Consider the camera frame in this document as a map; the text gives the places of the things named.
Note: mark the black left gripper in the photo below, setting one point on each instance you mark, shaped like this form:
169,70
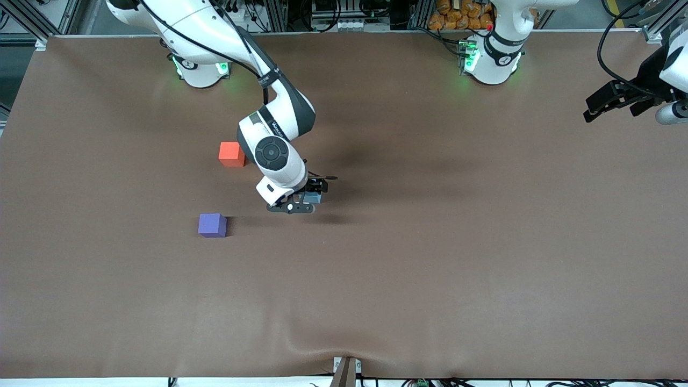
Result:
643,85

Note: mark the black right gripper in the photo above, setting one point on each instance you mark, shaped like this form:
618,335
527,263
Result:
314,187

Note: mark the light blue foam block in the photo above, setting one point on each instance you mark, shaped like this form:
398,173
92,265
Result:
312,198

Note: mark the white power strip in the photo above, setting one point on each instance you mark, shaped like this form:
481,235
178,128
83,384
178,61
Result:
236,8

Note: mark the purple foam block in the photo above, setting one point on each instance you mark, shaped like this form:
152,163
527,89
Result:
212,224

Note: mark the pile of orange bags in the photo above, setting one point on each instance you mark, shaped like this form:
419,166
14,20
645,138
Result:
457,16

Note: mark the orange foam block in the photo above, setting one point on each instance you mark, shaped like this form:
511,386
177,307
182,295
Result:
230,153

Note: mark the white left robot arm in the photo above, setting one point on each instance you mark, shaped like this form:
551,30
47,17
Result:
494,67

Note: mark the green terminal connector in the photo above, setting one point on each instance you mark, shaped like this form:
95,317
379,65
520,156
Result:
422,383

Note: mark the brown table cloth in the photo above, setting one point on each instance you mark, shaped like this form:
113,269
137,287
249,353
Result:
344,279

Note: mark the aluminium frame profile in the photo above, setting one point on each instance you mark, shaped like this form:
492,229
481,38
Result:
29,21
658,24

